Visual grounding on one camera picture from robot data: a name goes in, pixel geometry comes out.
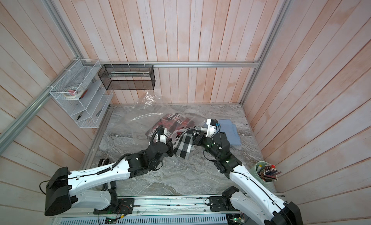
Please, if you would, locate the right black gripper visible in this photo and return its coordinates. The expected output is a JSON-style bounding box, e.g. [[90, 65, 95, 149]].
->
[[192, 129, 221, 162]]

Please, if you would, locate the light blue shirt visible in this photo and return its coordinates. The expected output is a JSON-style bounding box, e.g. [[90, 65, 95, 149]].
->
[[219, 119, 241, 146]]

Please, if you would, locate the red black plaid shirt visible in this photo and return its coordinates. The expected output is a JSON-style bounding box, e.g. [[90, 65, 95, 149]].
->
[[146, 112, 196, 139]]

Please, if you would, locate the clear plastic vacuum bag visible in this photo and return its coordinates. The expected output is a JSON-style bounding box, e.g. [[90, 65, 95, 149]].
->
[[126, 92, 206, 160]]

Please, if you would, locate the grey black plaid shirt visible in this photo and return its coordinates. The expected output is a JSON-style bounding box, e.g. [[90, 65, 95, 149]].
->
[[174, 128, 200, 160]]

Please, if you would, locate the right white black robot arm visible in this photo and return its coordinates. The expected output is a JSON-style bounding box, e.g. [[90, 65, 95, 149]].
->
[[194, 132, 303, 225]]

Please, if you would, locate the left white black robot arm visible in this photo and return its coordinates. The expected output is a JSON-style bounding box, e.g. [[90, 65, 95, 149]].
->
[[44, 141, 174, 216]]

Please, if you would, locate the green cup with pens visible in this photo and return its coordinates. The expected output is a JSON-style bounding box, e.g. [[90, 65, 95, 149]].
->
[[250, 161, 282, 183]]

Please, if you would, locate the tape roll in shelf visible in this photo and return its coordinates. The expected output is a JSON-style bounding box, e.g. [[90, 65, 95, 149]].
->
[[62, 85, 83, 99]]

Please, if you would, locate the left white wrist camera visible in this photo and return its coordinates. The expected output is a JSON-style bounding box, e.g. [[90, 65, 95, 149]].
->
[[157, 126, 169, 144]]

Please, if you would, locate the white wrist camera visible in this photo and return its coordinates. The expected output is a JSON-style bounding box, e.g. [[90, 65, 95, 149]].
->
[[157, 126, 169, 144], [197, 119, 219, 138]]

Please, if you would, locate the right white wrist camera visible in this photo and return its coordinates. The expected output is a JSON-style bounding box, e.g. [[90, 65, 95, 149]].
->
[[197, 119, 219, 138]]

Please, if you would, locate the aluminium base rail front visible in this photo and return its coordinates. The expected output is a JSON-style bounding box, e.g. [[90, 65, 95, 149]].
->
[[50, 194, 279, 220]]

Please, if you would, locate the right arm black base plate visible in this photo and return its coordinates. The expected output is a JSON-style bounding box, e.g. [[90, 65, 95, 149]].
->
[[209, 196, 238, 212]]

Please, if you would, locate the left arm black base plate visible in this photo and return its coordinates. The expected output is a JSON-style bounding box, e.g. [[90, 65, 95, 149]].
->
[[93, 198, 135, 215]]

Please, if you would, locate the black wire mesh basket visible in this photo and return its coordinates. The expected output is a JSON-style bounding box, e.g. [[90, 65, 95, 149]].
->
[[98, 64, 156, 91]]

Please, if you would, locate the aluminium frame rail back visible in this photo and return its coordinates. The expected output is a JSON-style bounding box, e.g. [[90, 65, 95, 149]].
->
[[84, 60, 260, 68]]

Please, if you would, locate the aluminium frame rail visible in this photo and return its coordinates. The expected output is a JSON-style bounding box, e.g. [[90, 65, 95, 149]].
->
[[237, 0, 293, 105], [1, 57, 80, 154], [84, 60, 260, 68]]

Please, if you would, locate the white wire mesh shelf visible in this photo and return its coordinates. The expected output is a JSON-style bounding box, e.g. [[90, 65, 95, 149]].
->
[[50, 59, 113, 129]]

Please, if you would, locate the aluminium frame rail left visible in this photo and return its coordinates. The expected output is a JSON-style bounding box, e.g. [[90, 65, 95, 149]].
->
[[1, 57, 80, 154]]

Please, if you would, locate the aluminium frame rail right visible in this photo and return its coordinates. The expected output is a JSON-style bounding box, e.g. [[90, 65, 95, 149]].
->
[[237, 0, 293, 105]]

